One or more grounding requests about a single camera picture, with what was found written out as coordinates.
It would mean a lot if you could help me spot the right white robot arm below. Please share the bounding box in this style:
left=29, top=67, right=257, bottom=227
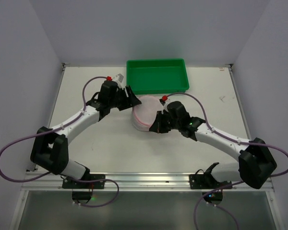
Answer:
left=149, top=100, right=277, bottom=189

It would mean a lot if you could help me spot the green plastic tray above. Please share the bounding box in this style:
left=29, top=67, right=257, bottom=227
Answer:
left=126, top=58, right=190, bottom=95

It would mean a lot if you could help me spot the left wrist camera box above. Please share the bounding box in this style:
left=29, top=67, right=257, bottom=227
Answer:
left=112, top=73, right=124, bottom=89

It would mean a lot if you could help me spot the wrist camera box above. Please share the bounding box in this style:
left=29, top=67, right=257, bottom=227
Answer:
left=159, top=95, right=171, bottom=112
left=112, top=73, right=124, bottom=89

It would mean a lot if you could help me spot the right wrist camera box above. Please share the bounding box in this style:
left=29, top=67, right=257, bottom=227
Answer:
left=159, top=95, right=171, bottom=112

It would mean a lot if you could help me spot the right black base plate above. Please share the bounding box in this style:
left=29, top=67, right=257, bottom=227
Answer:
left=189, top=169, right=220, bottom=189

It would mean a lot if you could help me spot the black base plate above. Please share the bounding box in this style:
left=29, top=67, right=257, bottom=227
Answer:
left=62, top=173, right=105, bottom=189
left=189, top=169, right=220, bottom=189

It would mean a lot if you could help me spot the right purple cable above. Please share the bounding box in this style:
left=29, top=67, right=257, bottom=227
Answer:
left=167, top=92, right=288, bottom=230

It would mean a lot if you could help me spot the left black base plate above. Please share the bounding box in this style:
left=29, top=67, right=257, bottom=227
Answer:
left=62, top=173, right=105, bottom=189

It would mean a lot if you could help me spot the aluminium mounting rail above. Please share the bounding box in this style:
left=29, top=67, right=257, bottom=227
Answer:
left=21, top=171, right=276, bottom=192

